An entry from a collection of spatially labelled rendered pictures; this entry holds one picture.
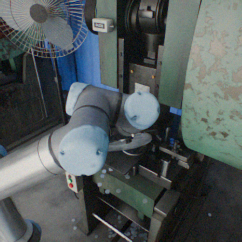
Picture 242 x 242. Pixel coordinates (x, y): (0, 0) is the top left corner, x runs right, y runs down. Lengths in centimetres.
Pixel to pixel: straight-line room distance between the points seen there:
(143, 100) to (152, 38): 47
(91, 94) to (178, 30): 41
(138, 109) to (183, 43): 38
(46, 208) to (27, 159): 147
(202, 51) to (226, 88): 8
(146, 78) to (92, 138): 62
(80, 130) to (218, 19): 29
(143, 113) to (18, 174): 26
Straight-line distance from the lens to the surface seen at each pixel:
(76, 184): 120
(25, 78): 236
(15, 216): 85
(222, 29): 43
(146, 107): 44
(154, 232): 109
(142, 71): 91
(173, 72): 79
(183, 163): 110
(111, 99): 45
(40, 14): 144
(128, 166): 97
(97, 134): 34
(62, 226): 175
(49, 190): 196
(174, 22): 76
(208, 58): 44
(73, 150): 32
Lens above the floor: 147
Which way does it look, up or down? 34 degrees down
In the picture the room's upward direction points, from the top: straight up
